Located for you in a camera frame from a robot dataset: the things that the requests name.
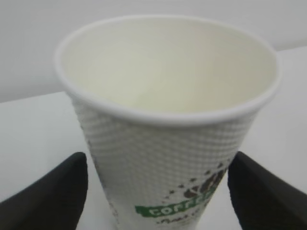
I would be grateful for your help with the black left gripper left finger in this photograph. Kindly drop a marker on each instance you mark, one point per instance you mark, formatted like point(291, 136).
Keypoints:
point(54, 202)

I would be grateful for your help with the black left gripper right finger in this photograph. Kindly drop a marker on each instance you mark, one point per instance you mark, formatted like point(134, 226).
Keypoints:
point(261, 200)

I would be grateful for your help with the white paper coffee cup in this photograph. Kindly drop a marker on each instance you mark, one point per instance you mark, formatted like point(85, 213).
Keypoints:
point(164, 102)

